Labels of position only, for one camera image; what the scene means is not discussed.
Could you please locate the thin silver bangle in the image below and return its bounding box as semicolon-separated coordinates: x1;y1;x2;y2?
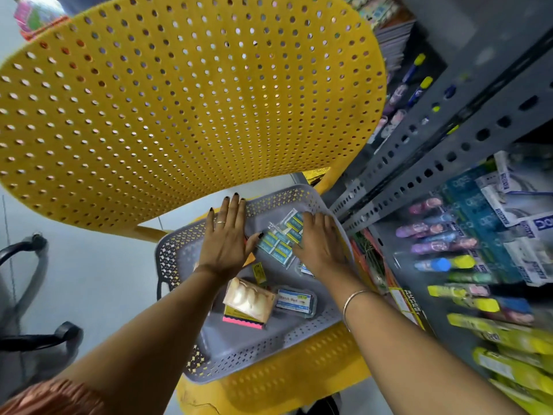
342;290;375;331

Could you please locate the person's right hand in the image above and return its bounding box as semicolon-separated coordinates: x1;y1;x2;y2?
291;212;357;284

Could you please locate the person's left hand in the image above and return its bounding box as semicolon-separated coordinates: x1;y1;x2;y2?
196;193;264;281

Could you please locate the yellow perforated plastic chair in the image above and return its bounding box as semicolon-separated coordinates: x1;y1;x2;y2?
0;0;387;415

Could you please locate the stack of notebooks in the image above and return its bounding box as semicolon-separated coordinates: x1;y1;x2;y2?
373;12;418;75

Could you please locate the clear packet of blue boxes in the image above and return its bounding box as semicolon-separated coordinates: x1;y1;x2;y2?
256;208;305;269

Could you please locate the person's right forearm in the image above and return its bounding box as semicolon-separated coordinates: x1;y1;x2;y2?
333;274;525;415

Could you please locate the person's left forearm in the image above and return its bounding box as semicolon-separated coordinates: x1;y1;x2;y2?
56;267;236;415

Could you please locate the clear box with blue label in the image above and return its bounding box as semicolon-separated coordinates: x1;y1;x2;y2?
274;286;319;320

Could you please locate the grey slotted metal shelf rack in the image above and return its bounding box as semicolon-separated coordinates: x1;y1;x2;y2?
322;0;553;385

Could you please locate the row of teal packets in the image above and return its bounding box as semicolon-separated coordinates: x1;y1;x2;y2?
440;163;524;282

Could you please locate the row of colourful pens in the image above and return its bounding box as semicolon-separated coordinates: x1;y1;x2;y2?
394;195;537;328

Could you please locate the pile of pastel stationery packets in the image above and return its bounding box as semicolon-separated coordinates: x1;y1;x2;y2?
343;0;403;30

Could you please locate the pile of white blue boxes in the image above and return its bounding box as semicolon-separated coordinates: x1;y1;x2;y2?
474;150;553;288

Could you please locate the pink green packet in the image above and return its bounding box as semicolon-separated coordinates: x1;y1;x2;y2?
12;0;71;40

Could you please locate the orange pleated sleeve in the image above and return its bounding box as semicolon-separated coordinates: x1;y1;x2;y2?
0;378;109;415

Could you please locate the pile of green yellow packets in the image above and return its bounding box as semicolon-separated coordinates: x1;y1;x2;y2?
446;312;553;415

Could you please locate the grey plastic lattice basket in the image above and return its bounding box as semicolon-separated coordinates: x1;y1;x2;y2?
155;184;359;384

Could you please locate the orange yellow carton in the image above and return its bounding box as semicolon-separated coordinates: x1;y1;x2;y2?
349;230;433;334

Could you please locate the row of yellow capped pens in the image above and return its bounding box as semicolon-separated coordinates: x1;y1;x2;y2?
371;52;459;145

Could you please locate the beige blister packet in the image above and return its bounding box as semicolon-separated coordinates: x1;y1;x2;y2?
222;277;277;325

